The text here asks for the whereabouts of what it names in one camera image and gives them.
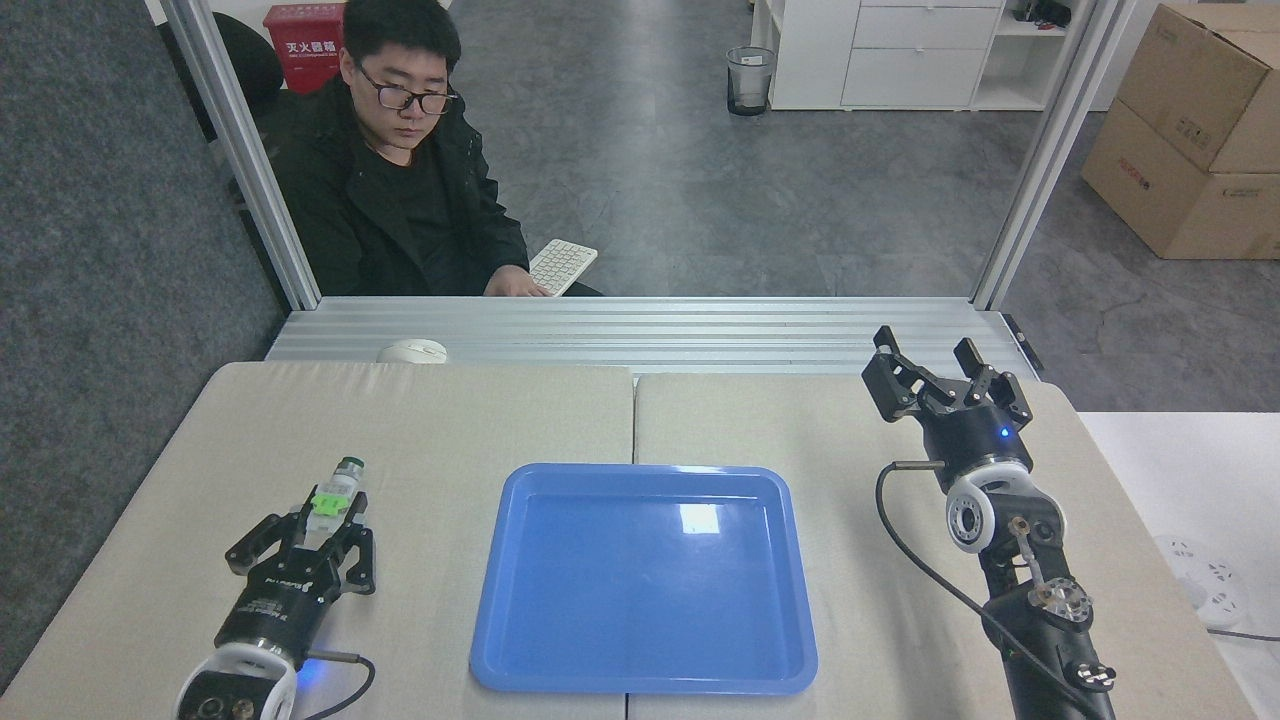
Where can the black bracket on rail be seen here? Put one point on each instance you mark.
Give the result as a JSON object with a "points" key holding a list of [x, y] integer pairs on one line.
{"points": [[1025, 345]]}

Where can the white drawer cabinet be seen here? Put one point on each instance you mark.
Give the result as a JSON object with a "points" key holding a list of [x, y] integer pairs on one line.
{"points": [[905, 55]]}

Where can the white power strip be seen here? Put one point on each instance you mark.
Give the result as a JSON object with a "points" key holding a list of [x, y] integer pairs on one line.
{"points": [[1205, 580]]}

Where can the small cardboard box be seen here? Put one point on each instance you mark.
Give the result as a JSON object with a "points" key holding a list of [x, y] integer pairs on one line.
{"points": [[1200, 80]]}

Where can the white keyboard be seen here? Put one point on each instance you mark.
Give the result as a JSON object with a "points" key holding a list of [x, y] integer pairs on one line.
{"points": [[562, 264]]}

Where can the white side table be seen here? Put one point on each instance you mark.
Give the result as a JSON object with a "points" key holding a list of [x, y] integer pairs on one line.
{"points": [[1180, 480]]}

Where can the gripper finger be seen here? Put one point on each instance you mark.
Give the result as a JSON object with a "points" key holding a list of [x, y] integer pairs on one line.
{"points": [[355, 560], [265, 545], [1005, 392], [885, 390]]}

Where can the red box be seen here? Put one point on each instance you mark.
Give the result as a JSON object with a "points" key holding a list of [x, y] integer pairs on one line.
{"points": [[300, 45]]}

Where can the person's left hand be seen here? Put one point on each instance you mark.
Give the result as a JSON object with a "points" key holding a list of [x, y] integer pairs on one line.
{"points": [[518, 285]]}

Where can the green and white switch part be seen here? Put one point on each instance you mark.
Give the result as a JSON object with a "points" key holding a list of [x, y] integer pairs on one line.
{"points": [[333, 495]]}

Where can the black office chair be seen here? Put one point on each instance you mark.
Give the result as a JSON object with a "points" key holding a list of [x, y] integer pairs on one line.
{"points": [[250, 60]]}

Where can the blue plastic tray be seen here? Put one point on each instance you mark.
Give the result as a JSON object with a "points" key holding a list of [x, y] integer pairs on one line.
{"points": [[640, 580]]}

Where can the person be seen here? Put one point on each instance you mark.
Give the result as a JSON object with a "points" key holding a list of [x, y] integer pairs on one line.
{"points": [[390, 200]]}

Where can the silver aluminium rail platform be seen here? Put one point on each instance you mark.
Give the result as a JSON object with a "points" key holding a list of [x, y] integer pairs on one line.
{"points": [[660, 330]]}

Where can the silver aluminium post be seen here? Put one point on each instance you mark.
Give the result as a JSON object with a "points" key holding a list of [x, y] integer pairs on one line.
{"points": [[1050, 150], [245, 150]]}

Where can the large cardboard box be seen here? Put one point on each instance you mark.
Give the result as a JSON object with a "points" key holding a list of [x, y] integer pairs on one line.
{"points": [[1160, 195]]}

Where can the grey mesh waste bin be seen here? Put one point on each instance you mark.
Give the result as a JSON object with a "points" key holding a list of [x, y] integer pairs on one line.
{"points": [[750, 80]]}

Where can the white computer mouse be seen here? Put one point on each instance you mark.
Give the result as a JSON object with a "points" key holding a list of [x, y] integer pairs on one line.
{"points": [[412, 352]]}

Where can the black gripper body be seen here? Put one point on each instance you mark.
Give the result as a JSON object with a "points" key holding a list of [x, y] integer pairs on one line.
{"points": [[280, 610], [975, 435]]}

